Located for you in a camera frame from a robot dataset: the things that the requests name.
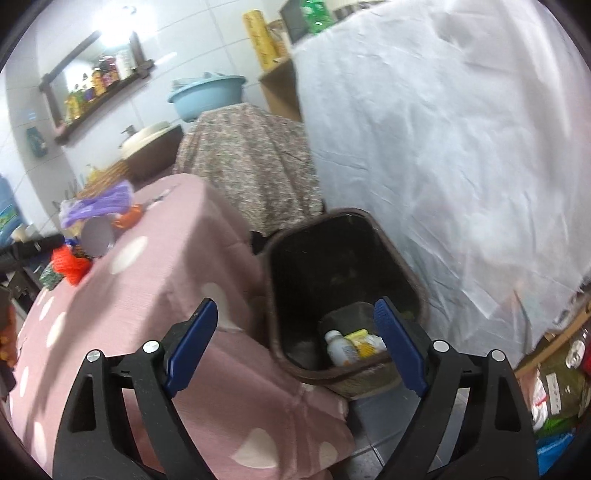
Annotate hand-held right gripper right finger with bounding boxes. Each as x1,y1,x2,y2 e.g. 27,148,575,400
373,296,541,480

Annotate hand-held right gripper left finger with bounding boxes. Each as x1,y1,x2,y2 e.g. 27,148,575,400
53,298,219,480

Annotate brown plastic trash bin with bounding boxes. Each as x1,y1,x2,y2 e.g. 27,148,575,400
259,208,430,400

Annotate grey round cup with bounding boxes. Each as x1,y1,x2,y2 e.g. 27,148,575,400
79,216,115,257

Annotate orange mesh net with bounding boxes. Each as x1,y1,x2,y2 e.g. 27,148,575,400
50,246,92,288

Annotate green patterned wrapper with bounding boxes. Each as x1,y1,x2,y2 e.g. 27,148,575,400
41,265,64,291

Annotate purple mesh bag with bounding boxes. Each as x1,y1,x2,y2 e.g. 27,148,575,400
60,180,134,229

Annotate yellow snack wrapper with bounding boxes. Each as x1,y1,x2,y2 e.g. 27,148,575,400
344,329,386,358

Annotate small white plastic bottle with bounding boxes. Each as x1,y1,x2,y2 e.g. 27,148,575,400
324,330,360,367

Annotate pink polka dot round table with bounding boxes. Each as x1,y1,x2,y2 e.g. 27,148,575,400
9,173,356,480

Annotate wooden low shelf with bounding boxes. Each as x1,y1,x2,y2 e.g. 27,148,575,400
512,318,591,376

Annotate green packaged bag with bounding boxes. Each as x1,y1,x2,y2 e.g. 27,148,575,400
531,355,591,430

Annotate white plastic cover sheet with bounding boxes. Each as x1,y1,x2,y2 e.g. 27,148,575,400
291,0,591,365

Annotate floral patterned cloth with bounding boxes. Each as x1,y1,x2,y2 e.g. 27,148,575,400
173,102,326,236

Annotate grey water dispenser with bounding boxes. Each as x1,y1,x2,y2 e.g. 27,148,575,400
0,234,64,305

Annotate blue plastic bag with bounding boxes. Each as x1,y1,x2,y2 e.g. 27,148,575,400
536,429,578,472

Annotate brown pot with white lid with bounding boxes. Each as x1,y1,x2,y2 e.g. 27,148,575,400
119,121,185,183

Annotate light blue plastic basin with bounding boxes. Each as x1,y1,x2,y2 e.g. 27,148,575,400
167,75,247,123

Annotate dark wooden framed mirror shelf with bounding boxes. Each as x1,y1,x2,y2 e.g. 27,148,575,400
39,30,155,146

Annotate yellow cylinder package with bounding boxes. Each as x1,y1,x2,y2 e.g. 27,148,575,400
243,10,278,71

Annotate green hanging wall packet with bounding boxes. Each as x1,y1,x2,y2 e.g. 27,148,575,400
25,126,49,158

